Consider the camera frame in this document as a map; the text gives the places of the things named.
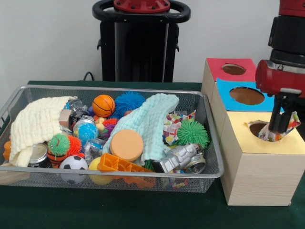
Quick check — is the green spiky ball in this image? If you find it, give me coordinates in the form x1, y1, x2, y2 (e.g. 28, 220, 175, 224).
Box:
176, 119, 210, 146

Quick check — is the tan toy burger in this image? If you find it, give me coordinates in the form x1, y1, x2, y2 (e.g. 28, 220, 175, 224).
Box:
110, 129, 144, 162

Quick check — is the silver robot toy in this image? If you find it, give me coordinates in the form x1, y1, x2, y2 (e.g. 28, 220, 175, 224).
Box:
152, 142, 207, 174

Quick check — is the small soccer ball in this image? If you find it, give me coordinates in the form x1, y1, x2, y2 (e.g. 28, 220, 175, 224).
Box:
59, 155, 89, 185

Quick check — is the wooden box with three holes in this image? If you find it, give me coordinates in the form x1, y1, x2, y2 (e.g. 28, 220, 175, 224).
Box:
201, 58, 305, 207

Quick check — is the clear mesh bin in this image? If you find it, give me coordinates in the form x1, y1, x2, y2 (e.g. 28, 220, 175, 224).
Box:
0, 85, 225, 194

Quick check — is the orange plastic block toy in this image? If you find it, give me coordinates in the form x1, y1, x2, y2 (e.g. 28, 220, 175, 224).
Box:
97, 152, 157, 189

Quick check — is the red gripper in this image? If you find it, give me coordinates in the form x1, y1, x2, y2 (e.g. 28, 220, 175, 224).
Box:
255, 59, 305, 133

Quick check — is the small orange basketball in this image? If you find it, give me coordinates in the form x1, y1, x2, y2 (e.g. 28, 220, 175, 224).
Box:
92, 94, 116, 118

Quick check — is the dark green table cloth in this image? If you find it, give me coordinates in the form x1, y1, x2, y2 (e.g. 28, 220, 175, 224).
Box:
0, 80, 305, 229

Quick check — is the cream white cloth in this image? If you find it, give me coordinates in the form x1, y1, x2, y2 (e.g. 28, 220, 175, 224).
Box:
9, 95, 78, 167

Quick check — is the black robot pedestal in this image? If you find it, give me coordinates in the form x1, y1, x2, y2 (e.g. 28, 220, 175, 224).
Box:
91, 0, 191, 83

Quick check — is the light blue cloth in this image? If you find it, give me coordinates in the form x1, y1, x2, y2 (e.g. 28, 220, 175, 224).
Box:
102, 93, 180, 161

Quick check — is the multicolour spotted cloth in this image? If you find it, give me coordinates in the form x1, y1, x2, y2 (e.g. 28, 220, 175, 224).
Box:
258, 111, 301, 143

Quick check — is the blue globe ball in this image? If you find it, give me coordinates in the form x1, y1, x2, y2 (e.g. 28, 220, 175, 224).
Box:
73, 120, 100, 146

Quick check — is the blue spiky ball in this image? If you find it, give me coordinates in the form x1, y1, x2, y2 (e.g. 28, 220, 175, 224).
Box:
114, 90, 146, 117

